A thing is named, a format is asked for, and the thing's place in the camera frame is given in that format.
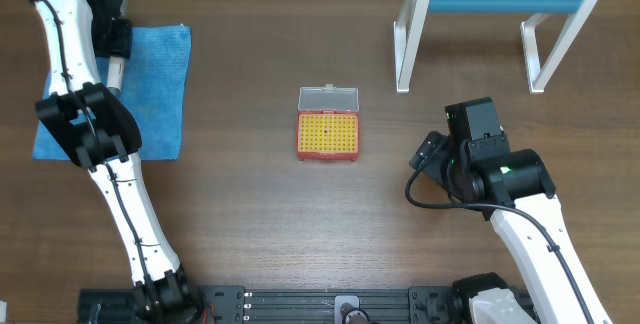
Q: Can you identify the blue cloth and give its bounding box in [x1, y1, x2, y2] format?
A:
[31, 24, 193, 162]

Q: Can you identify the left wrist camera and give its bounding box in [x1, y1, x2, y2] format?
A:
[104, 0, 128, 19]

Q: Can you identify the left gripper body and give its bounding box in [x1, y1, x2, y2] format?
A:
[95, 16, 134, 60]

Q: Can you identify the black cable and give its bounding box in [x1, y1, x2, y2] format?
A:
[404, 159, 503, 214]

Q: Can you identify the red and yellow tip box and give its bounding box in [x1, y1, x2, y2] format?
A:
[295, 83, 361, 164]

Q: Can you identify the white pipette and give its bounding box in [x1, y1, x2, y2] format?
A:
[106, 55, 125, 98]

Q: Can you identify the mounting rail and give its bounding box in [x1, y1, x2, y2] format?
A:
[76, 284, 542, 324]

